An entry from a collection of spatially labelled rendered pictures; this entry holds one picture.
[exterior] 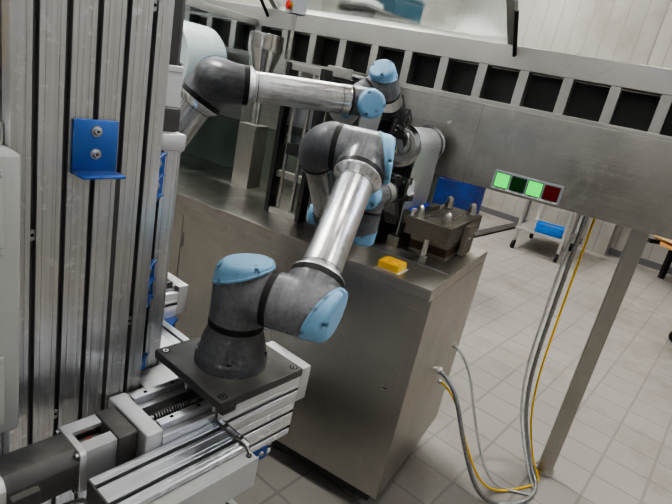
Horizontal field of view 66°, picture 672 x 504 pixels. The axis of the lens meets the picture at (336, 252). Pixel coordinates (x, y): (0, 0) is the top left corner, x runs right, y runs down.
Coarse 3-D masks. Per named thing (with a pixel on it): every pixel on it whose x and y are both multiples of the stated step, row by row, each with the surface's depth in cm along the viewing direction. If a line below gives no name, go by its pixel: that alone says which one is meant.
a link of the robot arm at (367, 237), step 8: (368, 216) 154; (376, 216) 155; (360, 224) 155; (368, 224) 155; (376, 224) 156; (360, 232) 156; (368, 232) 156; (376, 232) 158; (360, 240) 157; (368, 240) 157
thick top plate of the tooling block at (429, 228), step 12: (444, 204) 209; (408, 216) 176; (432, 216) 183; (456, 216) 191; (468, 216) 196; (480, 216) 201; (408, 228) 177; (420, 228) 175; (432, 228) 173; (444, 228) 171; (456, 228) 174; (432, 240) 174; (444, 240) 171; (456, 240) 180
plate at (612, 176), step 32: (416, 96) 205; (448, 96) 198; (448, 128) 201; (480, 128) 195; (512, 128) 189; (544, 128) 184; (576, 128) 179; (448, 160) 203; (480, 160) 197; (512, 160) 191; (544, 160) 185; (576, 160) 180; (608, 160) 175; (640, 160) 171; (576, 192) 182; (608, 192) 177; (640, 192) 172; (640, 224) 174
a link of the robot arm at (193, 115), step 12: (192, 72) 136; (192, 84) 134; (192, 96) 134; (180, 108) 137; (192, 108) 136; (204, 108) 136; (216, 108) 138; (180, 120) 137; (192, 120) 138; (204, 120) 140; (180, 132) 138; (192, 132) 140
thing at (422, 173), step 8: (416, 168) 180; (424, 168) 187; (432, 168) 194; (416, 176) 182; (424, 176) 189; (432, 176) 197; (416, 184) 185; (424, 184) 192; (416, 192) 188; (424, 192) 195; (416, 200) 190; (424, 200) 198
